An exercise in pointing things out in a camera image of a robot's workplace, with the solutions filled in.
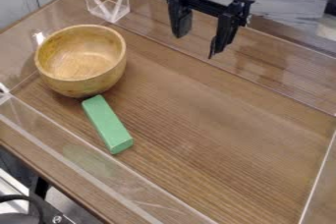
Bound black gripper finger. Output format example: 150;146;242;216
209;13;238;57
168;0;193;38

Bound green rectangular block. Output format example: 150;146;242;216
81;95;133;154

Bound brown wooden bowl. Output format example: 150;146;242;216
34;25;126;98

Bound clear acrylic triangular bracket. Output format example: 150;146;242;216
85;0;129;24

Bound clear acrylic tray wall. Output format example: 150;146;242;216
0;0;336;224

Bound black table leg bracket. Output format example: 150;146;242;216
29;177;76;224

